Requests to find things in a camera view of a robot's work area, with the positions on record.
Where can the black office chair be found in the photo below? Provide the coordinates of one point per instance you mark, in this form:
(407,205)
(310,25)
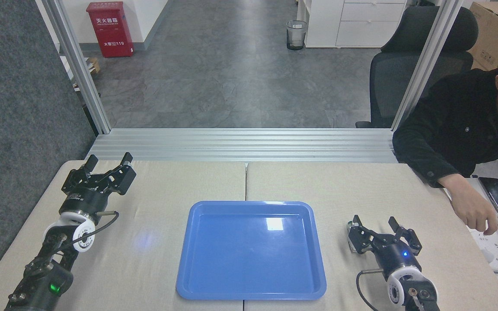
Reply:
(398,73)

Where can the white drawer cabinet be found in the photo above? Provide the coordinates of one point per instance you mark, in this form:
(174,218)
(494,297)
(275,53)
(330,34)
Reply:
(352,26)

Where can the large cardboard box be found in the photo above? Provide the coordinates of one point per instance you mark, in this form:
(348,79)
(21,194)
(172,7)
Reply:
(493,30)

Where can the white orange switch part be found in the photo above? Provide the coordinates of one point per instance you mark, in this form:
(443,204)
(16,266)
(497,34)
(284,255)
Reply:
(349,223)

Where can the blue plastic tray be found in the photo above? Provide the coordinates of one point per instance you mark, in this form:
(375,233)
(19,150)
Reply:
(251,259)

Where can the silver aluminium rail bed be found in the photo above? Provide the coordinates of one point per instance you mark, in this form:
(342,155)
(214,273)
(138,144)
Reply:
(249,144)

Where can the dark grey partition panel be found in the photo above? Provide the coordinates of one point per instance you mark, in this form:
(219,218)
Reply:
(20,129)

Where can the person's hand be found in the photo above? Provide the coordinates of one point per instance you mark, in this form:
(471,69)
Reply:
(476,214)

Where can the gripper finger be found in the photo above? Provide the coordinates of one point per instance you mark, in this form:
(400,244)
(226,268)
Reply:
(411,242)
(361,239)
(74,181)
(123,177)

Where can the white power strip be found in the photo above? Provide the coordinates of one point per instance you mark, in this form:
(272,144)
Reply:
(497,255)

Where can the silver aluminium post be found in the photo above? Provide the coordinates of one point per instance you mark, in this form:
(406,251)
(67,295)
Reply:
(80,69)
(426,65)

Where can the small cardboard carton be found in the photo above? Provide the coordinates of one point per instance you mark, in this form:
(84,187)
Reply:
(94,65)

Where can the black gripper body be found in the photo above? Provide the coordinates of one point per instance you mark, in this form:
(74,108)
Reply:
(398,257)
(84,201)

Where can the person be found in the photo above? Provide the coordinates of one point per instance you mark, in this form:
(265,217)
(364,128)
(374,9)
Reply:
(452,121)

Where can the grey trash bin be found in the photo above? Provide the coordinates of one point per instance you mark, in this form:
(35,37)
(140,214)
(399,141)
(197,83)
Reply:
(296,36)

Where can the red fire extinguisher box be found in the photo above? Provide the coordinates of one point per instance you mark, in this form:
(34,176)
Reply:
(110,30)

